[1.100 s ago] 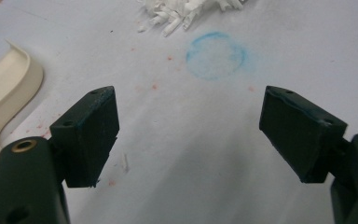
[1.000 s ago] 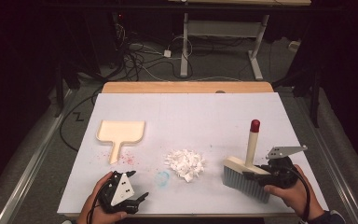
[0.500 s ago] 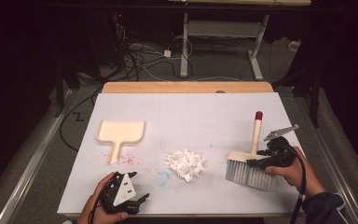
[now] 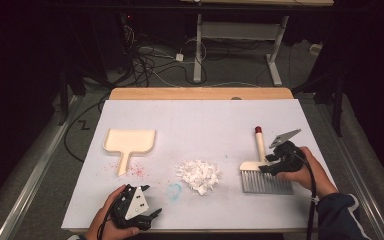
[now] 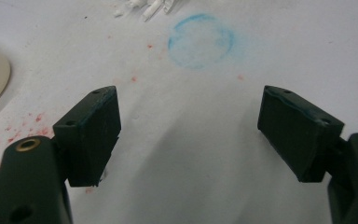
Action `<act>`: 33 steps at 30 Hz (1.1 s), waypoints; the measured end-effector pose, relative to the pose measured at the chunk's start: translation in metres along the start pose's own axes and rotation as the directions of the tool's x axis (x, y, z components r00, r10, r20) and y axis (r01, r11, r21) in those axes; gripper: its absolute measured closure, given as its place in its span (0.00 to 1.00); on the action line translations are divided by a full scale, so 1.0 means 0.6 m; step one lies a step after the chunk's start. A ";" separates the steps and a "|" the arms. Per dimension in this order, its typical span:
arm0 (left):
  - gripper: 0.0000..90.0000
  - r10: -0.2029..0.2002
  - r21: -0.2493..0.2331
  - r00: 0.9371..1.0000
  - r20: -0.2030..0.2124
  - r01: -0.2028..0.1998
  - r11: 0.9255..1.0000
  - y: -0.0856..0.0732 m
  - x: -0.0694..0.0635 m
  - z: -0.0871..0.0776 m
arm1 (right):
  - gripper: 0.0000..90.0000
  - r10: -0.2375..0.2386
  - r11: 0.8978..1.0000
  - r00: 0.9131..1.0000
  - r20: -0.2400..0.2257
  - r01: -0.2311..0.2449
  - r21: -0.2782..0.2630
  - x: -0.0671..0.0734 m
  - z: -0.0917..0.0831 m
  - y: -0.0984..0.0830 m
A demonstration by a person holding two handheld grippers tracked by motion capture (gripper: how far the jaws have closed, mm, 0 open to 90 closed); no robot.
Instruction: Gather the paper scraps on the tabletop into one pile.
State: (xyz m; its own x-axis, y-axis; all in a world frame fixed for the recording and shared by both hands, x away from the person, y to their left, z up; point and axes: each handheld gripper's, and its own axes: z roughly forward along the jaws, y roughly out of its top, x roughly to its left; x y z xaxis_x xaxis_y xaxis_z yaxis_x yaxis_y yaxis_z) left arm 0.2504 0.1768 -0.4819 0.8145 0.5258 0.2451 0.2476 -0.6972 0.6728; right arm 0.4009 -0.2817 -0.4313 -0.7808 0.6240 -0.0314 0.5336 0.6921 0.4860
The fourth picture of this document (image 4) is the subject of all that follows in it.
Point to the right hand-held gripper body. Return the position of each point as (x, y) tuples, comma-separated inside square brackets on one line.
[(290, 158)]

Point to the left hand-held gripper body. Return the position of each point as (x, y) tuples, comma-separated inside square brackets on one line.
[(136, 203)]

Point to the cream brush with grey bristles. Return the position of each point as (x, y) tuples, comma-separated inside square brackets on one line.
[(263, 181)]

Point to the pile of white paper scraps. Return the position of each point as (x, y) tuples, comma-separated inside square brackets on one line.
[(199, 176)]

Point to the person's right hand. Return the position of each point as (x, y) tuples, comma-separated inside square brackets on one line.
[(313, 178)]

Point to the person's left hand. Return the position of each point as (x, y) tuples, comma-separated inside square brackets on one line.
[(103, 226)]

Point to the cream plastic dustpan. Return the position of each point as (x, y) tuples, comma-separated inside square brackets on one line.
[(130, 141)]

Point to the white table cover sheet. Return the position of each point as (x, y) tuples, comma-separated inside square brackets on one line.
[(200, 123)]

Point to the white power adapter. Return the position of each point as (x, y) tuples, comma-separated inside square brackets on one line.
[(179, 57)]

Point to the metal floor rail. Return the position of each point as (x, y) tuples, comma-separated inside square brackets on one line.
[(363, 173), (36, 173)]

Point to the white metal desk frame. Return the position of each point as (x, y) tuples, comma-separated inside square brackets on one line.
[(198, 50)]

